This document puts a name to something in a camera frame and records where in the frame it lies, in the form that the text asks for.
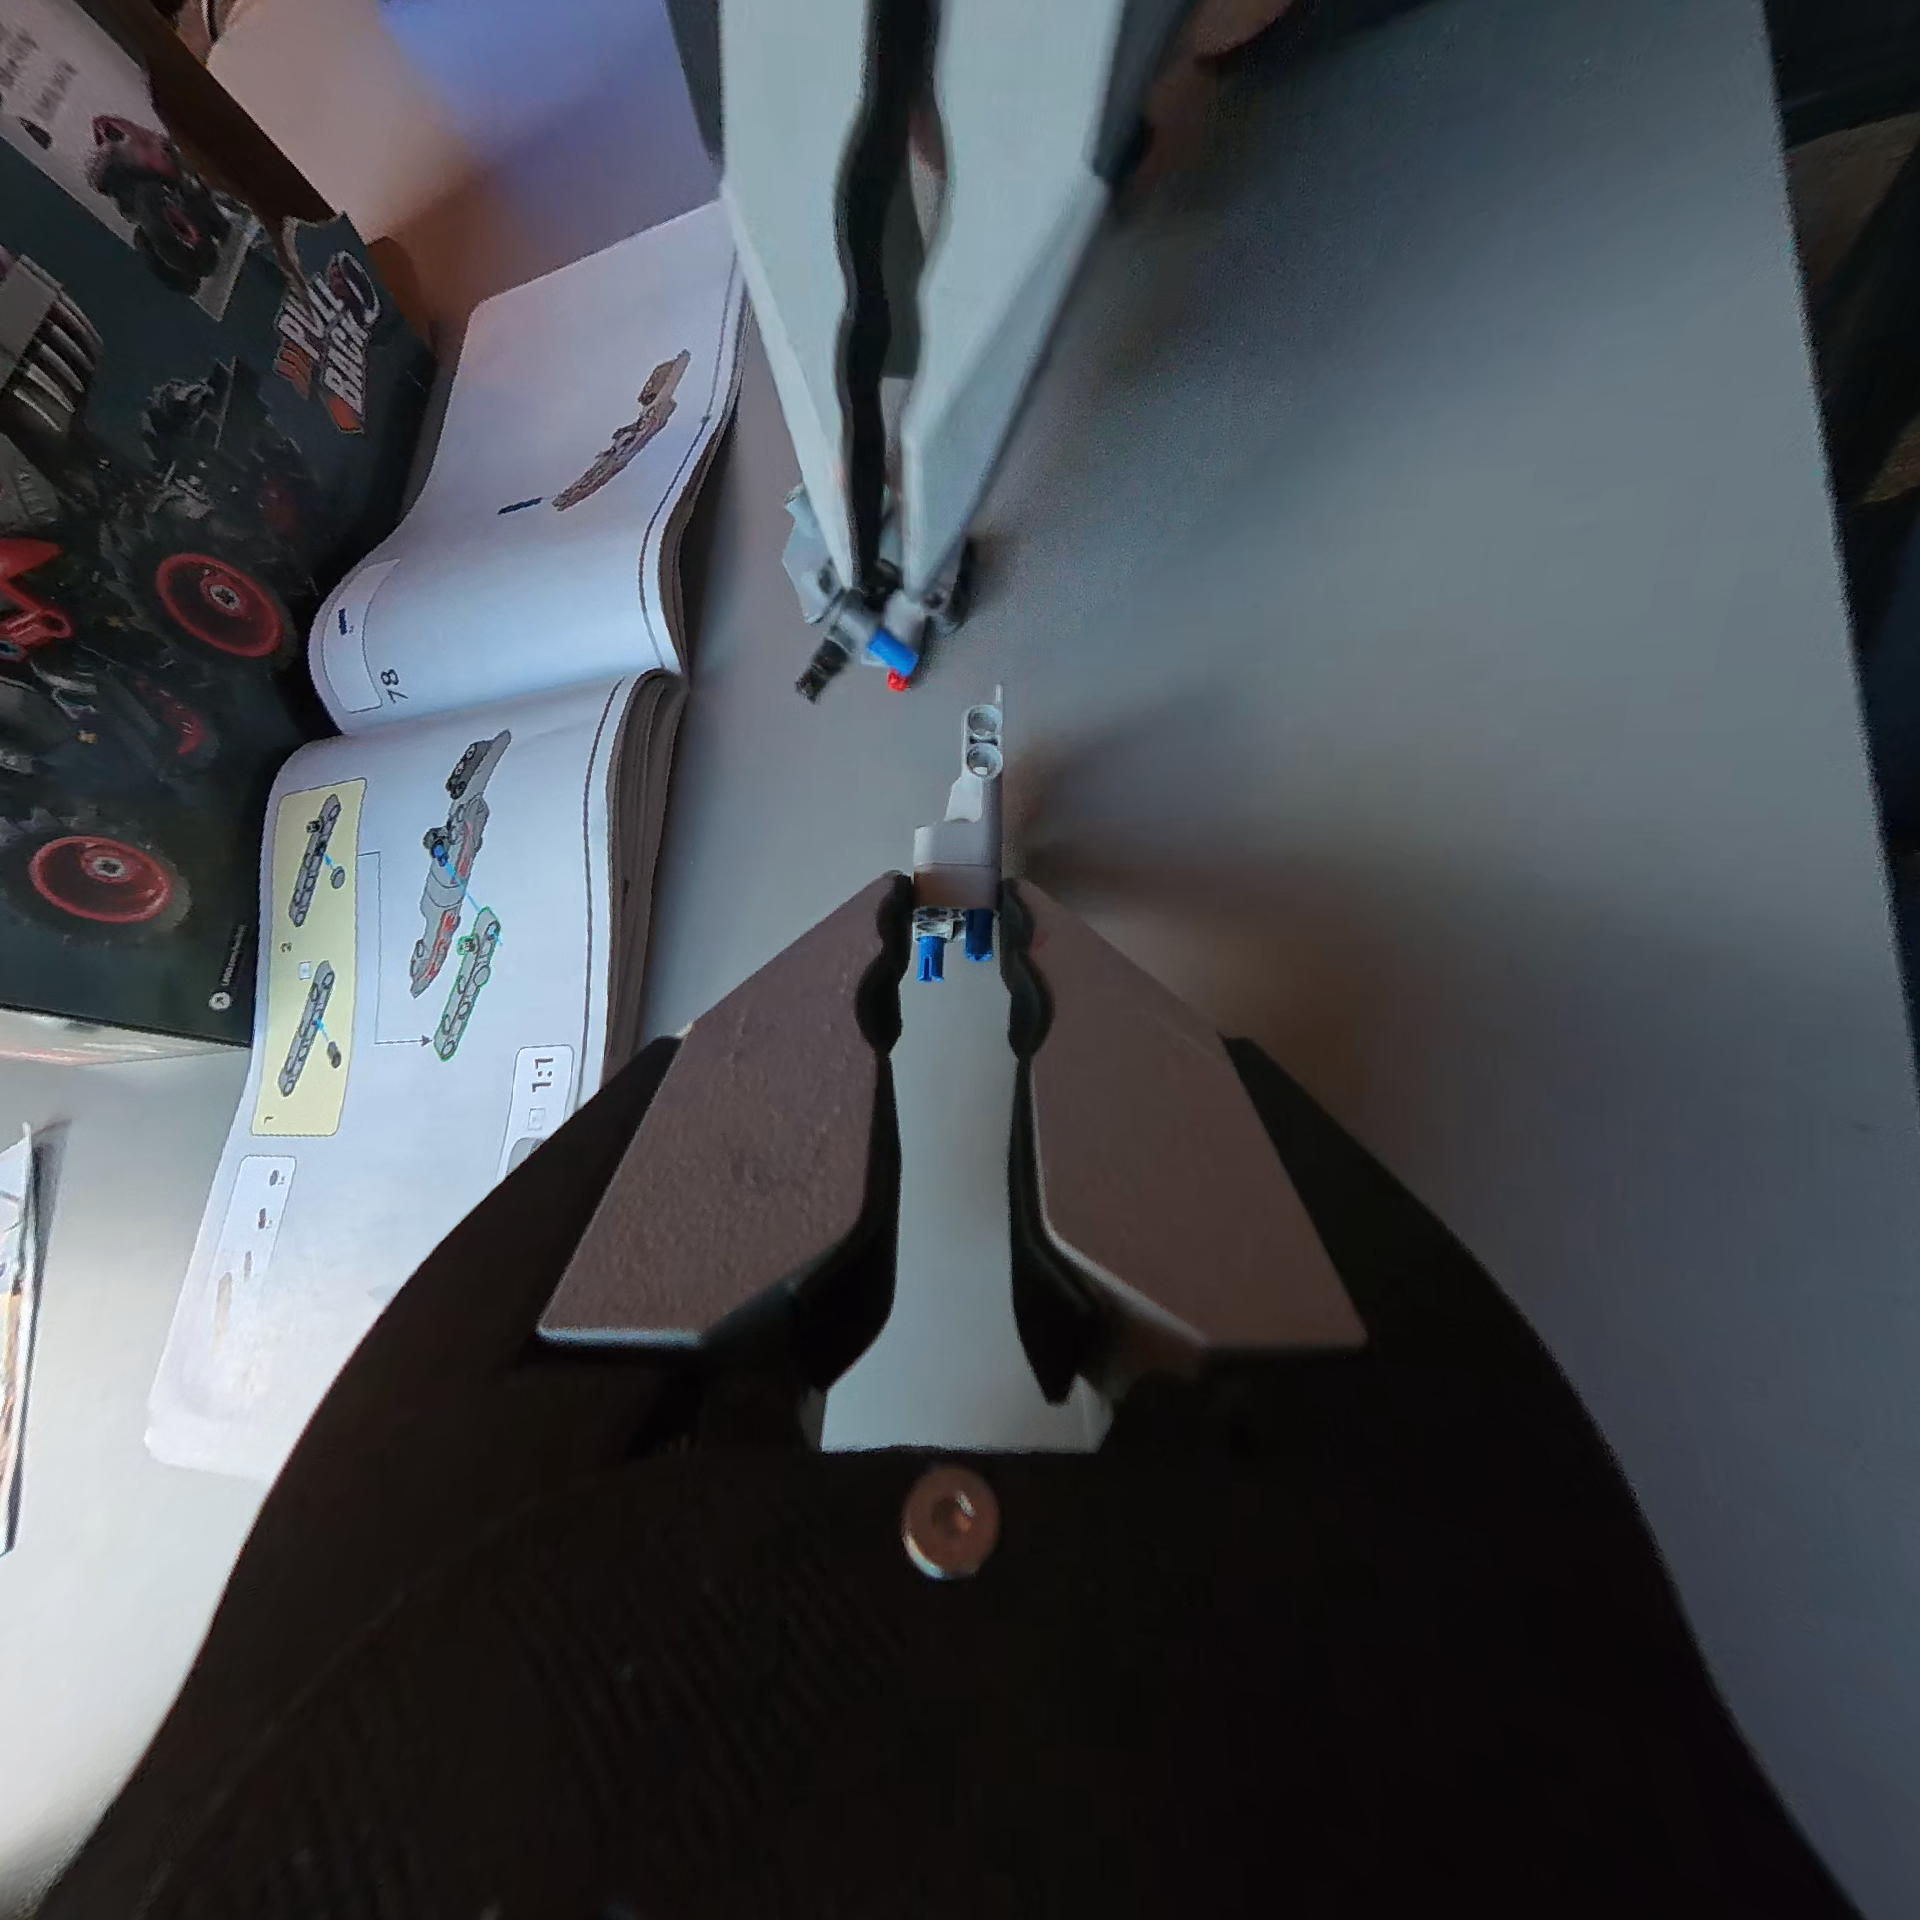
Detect lego instruction booklet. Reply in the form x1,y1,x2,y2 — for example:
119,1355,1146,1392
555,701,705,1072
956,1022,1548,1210
143,201,753,1481

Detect dark grey lego beam blue pin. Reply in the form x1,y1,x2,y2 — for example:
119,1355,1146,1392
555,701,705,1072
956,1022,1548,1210
839,541,973,672

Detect grey lego piece red pin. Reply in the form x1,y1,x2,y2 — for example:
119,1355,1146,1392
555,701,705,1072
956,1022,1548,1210
796,639,914,702

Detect monster truck lego box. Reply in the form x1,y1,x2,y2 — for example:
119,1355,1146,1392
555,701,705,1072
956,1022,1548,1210
0,0,442,1053

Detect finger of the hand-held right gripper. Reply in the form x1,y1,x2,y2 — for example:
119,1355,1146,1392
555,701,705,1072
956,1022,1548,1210
717,0,889,607
897,0,1164,607

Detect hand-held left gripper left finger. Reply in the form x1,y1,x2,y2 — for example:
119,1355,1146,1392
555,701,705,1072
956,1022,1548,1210
537,874,910,1449

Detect light grey lego panel piece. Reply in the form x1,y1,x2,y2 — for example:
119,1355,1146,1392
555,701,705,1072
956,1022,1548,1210
779,488,863,627

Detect printed paper sheet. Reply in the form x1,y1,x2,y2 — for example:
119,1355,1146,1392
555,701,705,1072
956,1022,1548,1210
0,1122,50,1561

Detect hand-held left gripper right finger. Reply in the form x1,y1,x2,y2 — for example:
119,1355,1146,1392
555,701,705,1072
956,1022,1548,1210
1001,878,1366,1442

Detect grey lego assembly blue pins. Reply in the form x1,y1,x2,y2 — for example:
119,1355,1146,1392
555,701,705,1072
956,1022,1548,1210
907,681,1010,989

